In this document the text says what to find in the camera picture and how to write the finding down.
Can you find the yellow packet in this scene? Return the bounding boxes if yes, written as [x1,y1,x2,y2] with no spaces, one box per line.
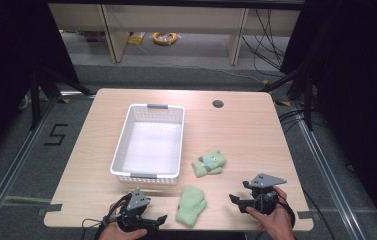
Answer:
[127,31,147,46]

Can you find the black curtain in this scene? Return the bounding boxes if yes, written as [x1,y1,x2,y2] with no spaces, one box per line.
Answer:
[279,0,377,240]
[0,0,81,169]

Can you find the black metal stand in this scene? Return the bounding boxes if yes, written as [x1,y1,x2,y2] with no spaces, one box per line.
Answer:
[29,64,95,132]
[259,64,314,132]

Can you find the white plastic basket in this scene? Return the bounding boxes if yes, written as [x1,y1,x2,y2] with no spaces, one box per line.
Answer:
[109,103,186,186]

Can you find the black floor cables bundle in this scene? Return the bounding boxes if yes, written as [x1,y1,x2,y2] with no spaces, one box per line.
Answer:
[241,9,288,78]

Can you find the beige wooden shelf unit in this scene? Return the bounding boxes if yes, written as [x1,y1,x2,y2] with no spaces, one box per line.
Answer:
[48,3,303,66]

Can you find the green mitten with bear face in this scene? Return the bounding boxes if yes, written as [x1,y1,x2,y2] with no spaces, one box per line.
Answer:
[191,149,228,178]

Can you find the black cables beside table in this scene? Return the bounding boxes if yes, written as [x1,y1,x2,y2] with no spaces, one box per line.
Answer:
[277,108,307,135]

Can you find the plain green mitten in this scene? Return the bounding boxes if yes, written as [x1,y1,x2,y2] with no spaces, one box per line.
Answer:
[175,185,208,229]

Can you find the person's right hand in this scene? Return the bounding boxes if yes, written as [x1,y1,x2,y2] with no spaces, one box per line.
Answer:
[245,185,296,240]

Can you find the yellow cable coil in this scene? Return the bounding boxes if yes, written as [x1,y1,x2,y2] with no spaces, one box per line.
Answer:
[151,31,179,47]

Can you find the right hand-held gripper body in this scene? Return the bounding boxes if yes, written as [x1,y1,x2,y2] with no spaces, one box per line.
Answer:
[239,172,288,216]

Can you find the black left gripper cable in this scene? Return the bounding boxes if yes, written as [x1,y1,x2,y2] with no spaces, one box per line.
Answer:
[81,196,130,240]

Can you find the person's left hand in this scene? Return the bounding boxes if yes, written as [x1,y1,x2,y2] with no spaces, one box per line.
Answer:
[97,199,148,240]

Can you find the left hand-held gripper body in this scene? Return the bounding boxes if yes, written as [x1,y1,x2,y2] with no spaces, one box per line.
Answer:
[117,187,159,233]

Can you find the aluminium floor rail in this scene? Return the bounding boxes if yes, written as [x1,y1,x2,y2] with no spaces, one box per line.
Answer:
[291,102,368,240]
[0,99,59,232]

